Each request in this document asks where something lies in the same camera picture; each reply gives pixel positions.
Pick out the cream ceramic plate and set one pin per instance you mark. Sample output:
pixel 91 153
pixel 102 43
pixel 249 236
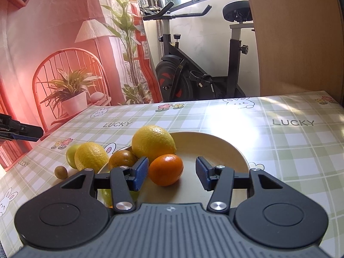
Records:
pixel 215 150

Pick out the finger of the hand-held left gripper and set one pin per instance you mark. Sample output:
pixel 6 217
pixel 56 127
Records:
pixel 27 130
pixel 21 138

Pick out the large yellow lemon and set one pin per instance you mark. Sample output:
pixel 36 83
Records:
pixel 151 142
pixel 90 157

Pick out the bright orange mandarin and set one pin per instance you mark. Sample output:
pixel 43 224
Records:
pixel 166 169

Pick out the wooden board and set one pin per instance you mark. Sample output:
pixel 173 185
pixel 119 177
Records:
pixel 295 32

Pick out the yellow-green round fruit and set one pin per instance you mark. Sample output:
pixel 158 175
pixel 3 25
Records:
pixel 72 154

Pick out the black exercise bike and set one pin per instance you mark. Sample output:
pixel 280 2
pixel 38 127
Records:
pixel 174 78

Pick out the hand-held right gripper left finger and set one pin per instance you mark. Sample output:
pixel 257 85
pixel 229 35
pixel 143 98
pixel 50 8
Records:
pixel 141 173

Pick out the green round fruit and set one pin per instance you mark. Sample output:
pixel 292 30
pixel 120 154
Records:
pixel 106 196

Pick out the small brownish citrus fruit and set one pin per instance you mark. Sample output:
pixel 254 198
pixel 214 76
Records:
pixel 60 172

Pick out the printed pink backdrop cloth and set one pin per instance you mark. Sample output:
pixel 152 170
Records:
pixel 40 32

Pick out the green checked tablecloth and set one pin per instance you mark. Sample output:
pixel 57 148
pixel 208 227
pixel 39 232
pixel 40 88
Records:
pixel 268 145

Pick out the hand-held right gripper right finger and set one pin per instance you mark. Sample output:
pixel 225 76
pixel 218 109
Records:
pixel 202 173

